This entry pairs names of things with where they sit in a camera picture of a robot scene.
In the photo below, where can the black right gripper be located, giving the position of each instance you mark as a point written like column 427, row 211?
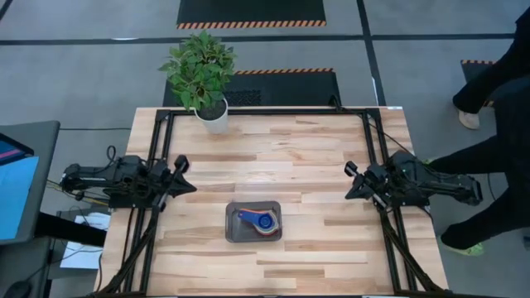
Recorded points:
column 379, row 182

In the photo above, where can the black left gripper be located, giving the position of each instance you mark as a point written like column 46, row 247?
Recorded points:
column 159, row 176

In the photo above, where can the grey translucent plastic basket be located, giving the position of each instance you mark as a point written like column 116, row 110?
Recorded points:
column 234, row 232

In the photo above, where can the small dark blue measuring cup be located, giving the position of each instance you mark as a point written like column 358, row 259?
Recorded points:
column 263, row 221

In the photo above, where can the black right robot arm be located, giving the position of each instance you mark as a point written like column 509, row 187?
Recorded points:
column 435, row 184

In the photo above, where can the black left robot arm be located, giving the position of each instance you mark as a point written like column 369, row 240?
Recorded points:
column 95, row 178

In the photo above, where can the white plant pot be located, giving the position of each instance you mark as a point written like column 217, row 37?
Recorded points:
column 215, row 122

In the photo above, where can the black mesh pad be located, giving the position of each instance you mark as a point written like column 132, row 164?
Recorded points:
column 244, row 98

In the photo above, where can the green leafy plant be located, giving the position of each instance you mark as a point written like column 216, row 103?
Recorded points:
column 198, row 70

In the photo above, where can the black mat with hazard stripes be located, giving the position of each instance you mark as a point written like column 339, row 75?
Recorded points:
column 472, row 72
column 248, row 10
column 290, row 89

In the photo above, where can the black desk leg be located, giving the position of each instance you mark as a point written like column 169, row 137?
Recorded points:
column 70, row 229

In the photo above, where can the white papers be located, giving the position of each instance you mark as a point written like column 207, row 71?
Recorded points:
column 83, row 256

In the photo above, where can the grey desk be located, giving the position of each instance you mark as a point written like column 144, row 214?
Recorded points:
column 45, row 165

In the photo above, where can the light blue panel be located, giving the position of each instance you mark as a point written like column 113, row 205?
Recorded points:
column 16, row 198

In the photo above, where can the black framed monitor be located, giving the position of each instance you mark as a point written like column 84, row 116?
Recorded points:
column 10, row 151

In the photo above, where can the black computer mouse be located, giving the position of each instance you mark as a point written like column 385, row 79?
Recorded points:
column 16, row 289

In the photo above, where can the black aluminium table frame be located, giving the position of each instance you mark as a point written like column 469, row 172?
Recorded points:
column 269, row 112

